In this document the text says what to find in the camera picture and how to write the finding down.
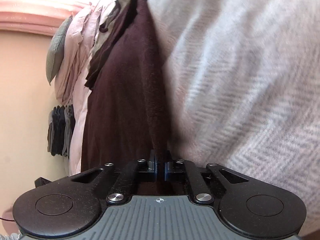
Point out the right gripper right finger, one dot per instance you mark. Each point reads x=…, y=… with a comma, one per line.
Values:
x=183, y=178

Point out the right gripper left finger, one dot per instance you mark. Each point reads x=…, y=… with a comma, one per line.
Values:
x=131, y=177

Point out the grey maroon TJC sweater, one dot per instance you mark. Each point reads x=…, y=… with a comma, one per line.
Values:
x=127, y=110

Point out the stack of folded clothes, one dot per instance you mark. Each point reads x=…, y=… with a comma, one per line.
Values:
x=61, y=123

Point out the pink pillow stack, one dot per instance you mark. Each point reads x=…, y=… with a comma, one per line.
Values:
x=87, y=31

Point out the pink grey bed duvet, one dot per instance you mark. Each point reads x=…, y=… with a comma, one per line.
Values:
x=242, y=80

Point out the grey checked pillow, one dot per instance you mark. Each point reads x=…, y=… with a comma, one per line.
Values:
x=55, y=53

